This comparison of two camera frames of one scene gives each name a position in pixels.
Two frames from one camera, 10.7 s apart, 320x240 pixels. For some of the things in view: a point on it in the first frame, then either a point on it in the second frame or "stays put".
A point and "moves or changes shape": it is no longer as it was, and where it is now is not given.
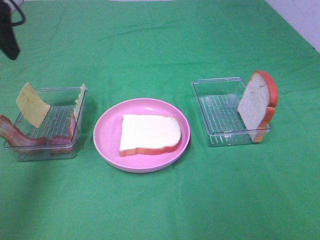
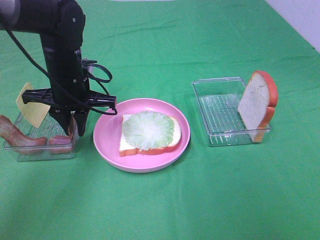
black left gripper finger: (8, 42) to (67, 94)
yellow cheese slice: (31, 105) stays put
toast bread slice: (256, 109) stays put
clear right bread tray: (218, 99) stays put
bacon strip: (61, 144) stays put
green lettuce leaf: (78, 102) moves or changes shape
